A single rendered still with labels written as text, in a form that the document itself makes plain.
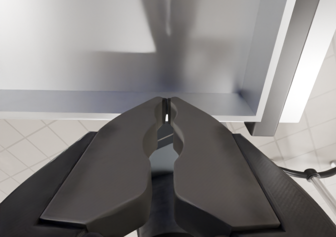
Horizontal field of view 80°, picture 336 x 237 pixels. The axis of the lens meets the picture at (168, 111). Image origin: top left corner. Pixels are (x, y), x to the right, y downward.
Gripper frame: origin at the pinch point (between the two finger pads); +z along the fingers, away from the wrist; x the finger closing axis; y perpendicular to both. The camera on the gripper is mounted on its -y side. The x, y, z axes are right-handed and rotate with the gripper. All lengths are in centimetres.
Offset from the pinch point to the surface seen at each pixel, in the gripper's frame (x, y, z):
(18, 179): -114, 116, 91
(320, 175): 93, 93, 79
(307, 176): 85, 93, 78
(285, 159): 77, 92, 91
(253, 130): 6.4, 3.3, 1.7
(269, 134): 7.6, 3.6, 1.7
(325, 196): 86, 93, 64
